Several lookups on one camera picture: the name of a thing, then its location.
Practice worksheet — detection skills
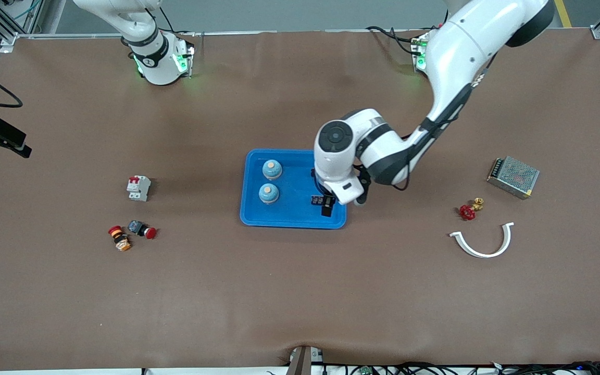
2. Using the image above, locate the blue call bell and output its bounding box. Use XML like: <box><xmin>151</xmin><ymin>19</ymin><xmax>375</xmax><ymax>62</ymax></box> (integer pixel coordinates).
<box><xmin>258</xmin><ymin>183</ymin><xmax>280</xmax><ymax>205</ymax></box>
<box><xmin>262</xmin><ymin>159</ymin><xmax>283</xmax><ymax>181</ymax></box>

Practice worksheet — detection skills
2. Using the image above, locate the blue plastic tray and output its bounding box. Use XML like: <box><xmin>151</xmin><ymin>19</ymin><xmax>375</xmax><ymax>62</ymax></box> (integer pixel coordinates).
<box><xmin>240</xmin><ymin>149</ymin><xmax>348</xmax><ymax>230</ymax></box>

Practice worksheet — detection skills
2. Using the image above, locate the brown table mat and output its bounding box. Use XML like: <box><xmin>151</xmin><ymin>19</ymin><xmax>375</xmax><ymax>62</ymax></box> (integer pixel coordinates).
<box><xmin>0</xmin><ymin>29</ymin><xmax>600</xmax><ymax>371</ymax></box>

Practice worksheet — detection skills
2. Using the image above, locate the white red circuit breaker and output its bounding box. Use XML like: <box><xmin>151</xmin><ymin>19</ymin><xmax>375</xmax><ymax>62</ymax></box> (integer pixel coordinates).
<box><xmin>126</xmin><ymin>176</ymin><xmax>152</xmax><ymax>202</ymax></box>

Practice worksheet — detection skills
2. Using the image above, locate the orange red push button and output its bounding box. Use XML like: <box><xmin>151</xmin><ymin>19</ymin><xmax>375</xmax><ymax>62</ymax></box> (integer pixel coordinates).
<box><xmin>108</xmin><ymin>226</ymin><xmax>132</xmax><ymax>252</ymax></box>

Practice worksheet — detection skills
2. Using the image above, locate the red emergency stop button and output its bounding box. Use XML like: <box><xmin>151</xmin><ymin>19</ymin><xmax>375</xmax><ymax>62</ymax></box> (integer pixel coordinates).
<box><xmin>127</xmin><ymin>220</ymin><xmax>157</xmax><ymax>240</ymax></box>

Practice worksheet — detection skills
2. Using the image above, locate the white curved plastic clip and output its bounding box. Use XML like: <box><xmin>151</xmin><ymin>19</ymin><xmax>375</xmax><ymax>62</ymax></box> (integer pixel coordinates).
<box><xmin>448</xmin><ymin>222</ymin><xmax>515</xmax><ymax>259</ymax></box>

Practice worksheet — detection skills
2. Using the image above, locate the metal mesh power supply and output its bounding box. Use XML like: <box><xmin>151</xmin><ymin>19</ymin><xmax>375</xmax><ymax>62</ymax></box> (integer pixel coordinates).
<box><xmin>486</xmin><ymin>156</ymin><xmax>541</xmax><ymax>200</ymax></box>

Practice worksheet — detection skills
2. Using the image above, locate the red handle brass valve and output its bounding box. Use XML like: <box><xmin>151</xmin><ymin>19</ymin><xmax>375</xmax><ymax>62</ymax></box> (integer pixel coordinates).
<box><xmin>459</xmin><ymin>197</ymin><xmax>485</xmax><ymax>221</ymax></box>

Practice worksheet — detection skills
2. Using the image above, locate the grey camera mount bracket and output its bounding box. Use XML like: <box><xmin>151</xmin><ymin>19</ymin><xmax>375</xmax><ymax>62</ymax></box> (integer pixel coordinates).
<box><xmin>285</xmin><ymin>345</ymin><xmax>326</xmax><ymax>375</ymax></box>

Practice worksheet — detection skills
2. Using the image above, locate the black arm base cable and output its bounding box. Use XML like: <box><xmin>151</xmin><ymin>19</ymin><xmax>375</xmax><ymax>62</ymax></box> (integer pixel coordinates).
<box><xmin>366</xmin><ymin>25</ymin><xmax>423</xmax><ymax>57</ymax></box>

